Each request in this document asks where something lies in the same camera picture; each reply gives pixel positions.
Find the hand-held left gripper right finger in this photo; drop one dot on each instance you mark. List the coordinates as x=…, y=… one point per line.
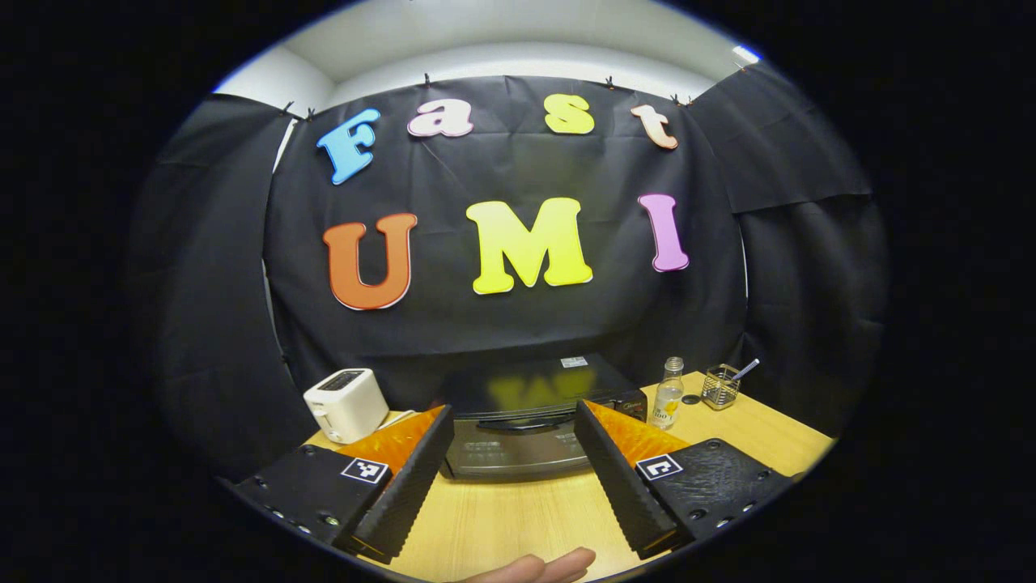
x=623, y=486

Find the white spoon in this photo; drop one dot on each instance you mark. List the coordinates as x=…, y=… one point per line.
x=749, y=368

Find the small ceiling light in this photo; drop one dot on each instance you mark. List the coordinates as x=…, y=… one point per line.
x=746, y=54

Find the black electric oven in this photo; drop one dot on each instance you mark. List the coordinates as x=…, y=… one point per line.
x=518, y=453

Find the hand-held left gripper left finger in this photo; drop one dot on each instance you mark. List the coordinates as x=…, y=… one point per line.
x=409, y=486

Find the clear glass bottle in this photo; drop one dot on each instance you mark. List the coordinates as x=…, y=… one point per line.
x=667, y=405

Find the white toaster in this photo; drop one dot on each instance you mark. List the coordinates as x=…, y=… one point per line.
x=348, y=405

